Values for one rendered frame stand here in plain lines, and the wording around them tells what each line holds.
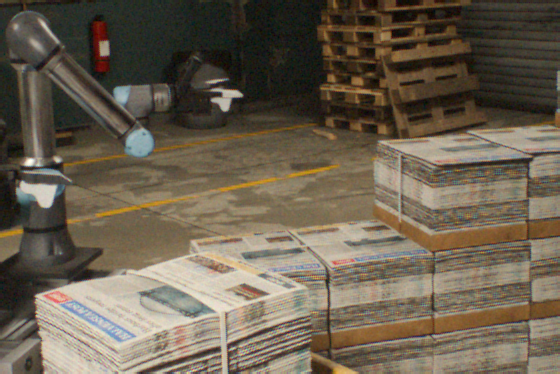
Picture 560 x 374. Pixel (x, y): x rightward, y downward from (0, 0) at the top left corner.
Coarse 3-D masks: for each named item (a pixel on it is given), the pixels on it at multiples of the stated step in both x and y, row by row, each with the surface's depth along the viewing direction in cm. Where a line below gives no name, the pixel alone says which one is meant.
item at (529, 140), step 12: (468, 132) 279; (480, 132) 277; (492, 132) 277; (504, 132) 277; (516, 132) 276; (528, 132) 276; (540, 132) 275; (552, 132) 275; (504, 144) 258; (516, 144) 257; (528, 144) 257; (540, 144) 257; (552, 144) 257
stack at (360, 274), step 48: (192, 240) 259; (240, 240) 257; (288, 240) 256; (336, 240) 256; (384, 240) 254; (528, 240) 252; (336, 288) 237; (384, 288) 240; (432, 288) 245; (480, 288) 248; (528, 288) 253; (432, 336) 248; (480, 336) 251; (528, 336) 256
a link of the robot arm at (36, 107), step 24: (48, 24) 247; (24, 72) 248; (24, 96) 250; (48, 96) 252; (24, 120) 252; (48, 120) 253; (24, 144) 254; (48, 144) 254; (24, 168) 253; (48, 168) 253
